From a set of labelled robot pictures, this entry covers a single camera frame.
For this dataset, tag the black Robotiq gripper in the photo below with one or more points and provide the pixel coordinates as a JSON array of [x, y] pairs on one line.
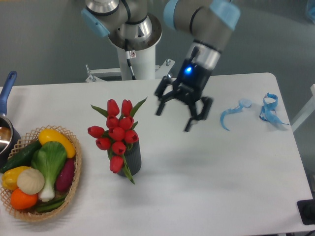
[[192, 78]]

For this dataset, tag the red tulip bouquet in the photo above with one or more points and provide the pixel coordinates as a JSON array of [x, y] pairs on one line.
[[119, 134]]

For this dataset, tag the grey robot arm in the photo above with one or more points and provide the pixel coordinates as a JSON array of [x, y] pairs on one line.
[[135, 32]]

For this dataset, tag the dark grey ribbed vase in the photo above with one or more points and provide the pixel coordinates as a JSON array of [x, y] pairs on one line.
[[133, 158]]

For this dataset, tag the blue curled ribbon strip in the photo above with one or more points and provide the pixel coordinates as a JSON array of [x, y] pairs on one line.
[[243, 103]]

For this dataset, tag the blue ribbon bundle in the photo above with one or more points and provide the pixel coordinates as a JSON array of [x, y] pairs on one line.
[[268, 110]]

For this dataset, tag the yellow squash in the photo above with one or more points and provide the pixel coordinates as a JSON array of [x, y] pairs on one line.
[[52, 135]]

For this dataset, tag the purple sweet potato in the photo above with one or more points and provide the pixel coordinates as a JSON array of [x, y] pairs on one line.
[[66, 176]]

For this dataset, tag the green bok choy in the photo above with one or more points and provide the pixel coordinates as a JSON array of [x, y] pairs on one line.
[[49, 160]]

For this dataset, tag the woven wicker basket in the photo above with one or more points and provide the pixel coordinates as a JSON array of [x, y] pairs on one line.
[[30, 215]]

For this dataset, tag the black device at edge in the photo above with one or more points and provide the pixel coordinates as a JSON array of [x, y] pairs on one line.
[[307, 211]]

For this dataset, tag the dark green cucumber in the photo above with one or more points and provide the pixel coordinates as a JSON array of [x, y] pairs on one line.
[[22, 158]]

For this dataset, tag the cream white garlic bulb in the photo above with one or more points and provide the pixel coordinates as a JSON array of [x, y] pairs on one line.
[[30, 181]]

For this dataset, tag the green pea pods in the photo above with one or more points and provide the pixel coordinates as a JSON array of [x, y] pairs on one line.
[[50, 205]]

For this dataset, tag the yellow bell pepper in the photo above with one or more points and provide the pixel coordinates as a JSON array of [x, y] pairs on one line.
[[9, 178]]

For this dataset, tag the orange fruit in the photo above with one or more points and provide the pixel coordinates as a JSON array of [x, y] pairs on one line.
[[20, 200]]

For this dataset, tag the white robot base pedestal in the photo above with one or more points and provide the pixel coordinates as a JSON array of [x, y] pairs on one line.
[[140, 65]]

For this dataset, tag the white frame at right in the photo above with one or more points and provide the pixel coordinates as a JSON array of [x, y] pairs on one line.
[[305, 112]]

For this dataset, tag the blue handled saucepan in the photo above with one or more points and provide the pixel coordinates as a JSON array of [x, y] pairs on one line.
[[8, 134]]

